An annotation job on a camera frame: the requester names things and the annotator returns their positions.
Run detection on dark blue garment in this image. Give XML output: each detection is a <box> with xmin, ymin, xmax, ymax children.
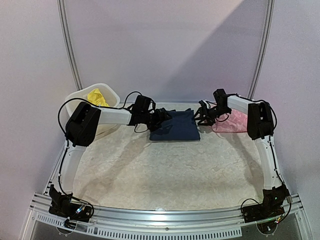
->
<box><xmin>149</xmin><ymin>108</ymin><xmax>201</xmax><ymax>142</ymax></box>

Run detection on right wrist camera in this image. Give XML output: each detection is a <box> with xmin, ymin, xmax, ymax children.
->
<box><xmin>198</xmin><ymin>100</ymin><xmax>211</xmax><ymax>109</ymax></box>

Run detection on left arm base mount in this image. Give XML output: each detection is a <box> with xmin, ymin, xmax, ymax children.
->
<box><xmin>48</xmin><ymin>184</ymin><xmax>95</xmax><ymax>223</ymax></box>

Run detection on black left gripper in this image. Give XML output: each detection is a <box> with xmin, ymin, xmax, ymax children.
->
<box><xmin>141</xmin><ymin>107</ymin><xmax>172</xmax><ymax>132</ymax></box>

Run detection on aluminium frame post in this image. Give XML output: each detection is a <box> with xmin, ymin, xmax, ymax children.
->
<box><xmin>247</xmin><ymin>0</ymin><xmax>275</xmax><ymax>99</ymax></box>
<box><xmin>57</xmin><ymin>0</ymin><xmax>83</xmax><ymax>90</ymax></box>

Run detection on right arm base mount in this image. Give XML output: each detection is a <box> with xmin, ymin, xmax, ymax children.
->
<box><xmin>240</xmin><ymin>187</ymin><xmax>290</xmax><ymax>223</ymax></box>

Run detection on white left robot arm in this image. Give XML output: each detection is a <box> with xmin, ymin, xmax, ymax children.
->
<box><xmin>49</xmin><ymin>99</ymin><xmax>172</xmax><ymax>197</ymax></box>

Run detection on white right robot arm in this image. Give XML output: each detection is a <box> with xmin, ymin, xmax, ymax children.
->
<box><xmin>194</xmin><ymin>88</ymin><xmax>290</xmax><ymax>218</ymax></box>

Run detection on pink patterned shorts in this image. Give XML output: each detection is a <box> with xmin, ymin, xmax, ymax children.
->
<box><xmin>211</xmin><ymin>109</ymin><xmax>248</xmax><ymax>133</ymax></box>

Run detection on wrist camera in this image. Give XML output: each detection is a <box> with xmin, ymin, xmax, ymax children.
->
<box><xmin>132</xmin><ymin>95</ymin><xmax>156</xmax><ymax>114</ymax></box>
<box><xmin>198</xmin><ymin>100</ymin><xmax>211</xmax><ymax>109</ymax></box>

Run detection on left aluminium frame post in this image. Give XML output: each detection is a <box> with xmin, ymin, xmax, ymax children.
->
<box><xmin>57</xmin><ymin>0</ymin><xmax>83</xmax><ymax>90</ymax></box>

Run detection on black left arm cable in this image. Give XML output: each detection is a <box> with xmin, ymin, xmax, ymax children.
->
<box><xmin>57</xmin><ymin>91</ymin><xmax>157</xmax><ymax>198</ymax></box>

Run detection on aluminium front rail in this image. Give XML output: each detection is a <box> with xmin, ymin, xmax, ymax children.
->
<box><xmin>21</xmin><ymin>193</ymin><xmax>313</xmax><ymax>240</ymax></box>

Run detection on yellow garment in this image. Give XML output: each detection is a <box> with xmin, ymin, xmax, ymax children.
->
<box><xmin>87</xmin><ymin>88</ymin><xmax>110</xmax><ymax>107</ymax></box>

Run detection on white plastic laundry basket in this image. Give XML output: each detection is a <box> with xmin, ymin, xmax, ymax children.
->
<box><xmin>65</xmin><ymin>83</ymin><xmax>120</xmax><ymax>139</ymax></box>

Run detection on right aluminium frame post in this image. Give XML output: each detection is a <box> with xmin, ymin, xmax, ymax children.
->
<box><xmin>247</xmin><ymin>0</ymin><xmax>275</xmax><ymax>99</ymax></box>

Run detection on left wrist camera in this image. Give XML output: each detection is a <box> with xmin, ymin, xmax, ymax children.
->
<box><xmin>132</xmin><ymin>95</ymin><xmax>156</xmax><ymax>114</ymax></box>

